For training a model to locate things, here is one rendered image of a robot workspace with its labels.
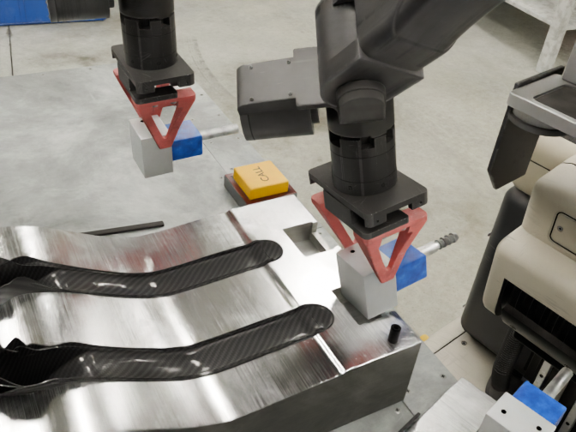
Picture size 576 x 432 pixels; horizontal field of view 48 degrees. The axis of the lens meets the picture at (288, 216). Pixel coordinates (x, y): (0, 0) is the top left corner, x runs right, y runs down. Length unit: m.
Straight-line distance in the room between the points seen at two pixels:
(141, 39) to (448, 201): 1.89
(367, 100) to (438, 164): 2.23
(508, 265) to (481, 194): 1.61
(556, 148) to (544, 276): 0.35
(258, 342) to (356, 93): 0.27
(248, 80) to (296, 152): 2.08
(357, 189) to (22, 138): 0.66
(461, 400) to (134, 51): 0.48
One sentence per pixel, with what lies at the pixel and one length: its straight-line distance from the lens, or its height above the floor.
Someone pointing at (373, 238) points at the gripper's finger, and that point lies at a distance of 0.55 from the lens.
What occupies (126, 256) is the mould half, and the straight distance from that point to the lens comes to 0.70.
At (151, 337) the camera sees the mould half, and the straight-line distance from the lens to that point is 0.61.
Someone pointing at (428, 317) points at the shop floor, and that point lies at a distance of 1.96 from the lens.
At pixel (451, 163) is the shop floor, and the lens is 2.70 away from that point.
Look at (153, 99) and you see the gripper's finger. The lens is 0.71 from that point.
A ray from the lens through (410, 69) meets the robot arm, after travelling 0.45.
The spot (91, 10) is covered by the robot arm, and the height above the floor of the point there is 1.11.
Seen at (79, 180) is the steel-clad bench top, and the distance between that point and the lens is 0.98.
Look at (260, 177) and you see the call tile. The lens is 0.91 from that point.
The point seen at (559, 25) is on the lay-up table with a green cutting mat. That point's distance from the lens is 3.68.
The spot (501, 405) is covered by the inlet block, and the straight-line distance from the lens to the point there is 0.62.
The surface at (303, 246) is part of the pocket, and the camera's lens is 0.75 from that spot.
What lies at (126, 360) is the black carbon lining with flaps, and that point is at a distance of 0.58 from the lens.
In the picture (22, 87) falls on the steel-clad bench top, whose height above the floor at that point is 0.80.
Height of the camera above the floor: 1.34
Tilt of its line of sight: 37 degrees down
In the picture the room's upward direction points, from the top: 6 degrees clockwise
